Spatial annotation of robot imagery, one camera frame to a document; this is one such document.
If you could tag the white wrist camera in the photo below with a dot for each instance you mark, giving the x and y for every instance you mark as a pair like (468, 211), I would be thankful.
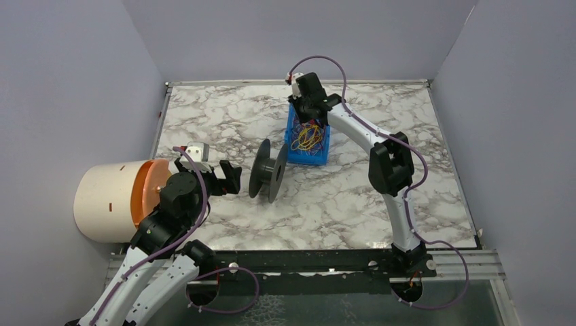
(291, 81)
(199, 152)

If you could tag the blue plastic bin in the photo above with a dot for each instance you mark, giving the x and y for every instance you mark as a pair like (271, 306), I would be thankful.
(308, 143)

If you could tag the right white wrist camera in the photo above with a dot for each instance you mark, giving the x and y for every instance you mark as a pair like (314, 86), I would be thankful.
(291, 81)

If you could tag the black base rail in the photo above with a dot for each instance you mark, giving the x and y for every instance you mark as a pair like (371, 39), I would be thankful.
(310, 272)

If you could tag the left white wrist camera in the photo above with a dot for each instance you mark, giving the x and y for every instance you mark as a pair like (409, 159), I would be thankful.
(199, 152)

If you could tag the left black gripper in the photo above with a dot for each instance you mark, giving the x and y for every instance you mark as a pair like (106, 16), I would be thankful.
(218, 179)

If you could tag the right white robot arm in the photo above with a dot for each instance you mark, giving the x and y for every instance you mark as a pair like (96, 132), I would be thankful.
(391, 166)

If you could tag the cream cylinder with orange lid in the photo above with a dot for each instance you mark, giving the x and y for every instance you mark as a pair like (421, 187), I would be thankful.
(112, 199)

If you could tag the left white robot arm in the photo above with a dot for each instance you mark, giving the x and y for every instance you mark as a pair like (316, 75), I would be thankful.
(160, 259)

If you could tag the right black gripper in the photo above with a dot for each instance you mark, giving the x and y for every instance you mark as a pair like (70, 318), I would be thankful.
(314, 105)

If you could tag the black cable spool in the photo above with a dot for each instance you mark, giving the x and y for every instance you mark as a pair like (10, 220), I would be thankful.
(267, 171)

